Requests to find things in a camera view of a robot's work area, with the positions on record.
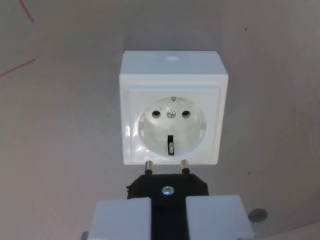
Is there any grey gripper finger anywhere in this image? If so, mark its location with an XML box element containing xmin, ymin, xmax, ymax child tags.
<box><xmin>88</xmin><ymin>198</ymin><xmax>153</xmax><ymax>240</ymax></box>
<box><xmin>185</xmin><ymin>195</ymin><xmax>256</xmax><ymax>240</ymax></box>

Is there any black two-pin plug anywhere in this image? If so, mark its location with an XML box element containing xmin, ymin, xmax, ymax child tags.
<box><xmin>126</xmin><ymin>159</ymin><xmax>210</xmax><ymax>240</ymax></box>

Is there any grey metal base plate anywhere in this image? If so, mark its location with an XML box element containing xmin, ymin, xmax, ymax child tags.
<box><xmin>0</xmin><ymin>0</ymin><xmax>320</xmax><ymax>240</ymax></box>

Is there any white wall socket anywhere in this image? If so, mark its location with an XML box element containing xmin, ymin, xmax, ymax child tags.
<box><xmin>119</xmin><ymin>50</ymin><xmax>229</xmax><ymax>166</ymax></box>

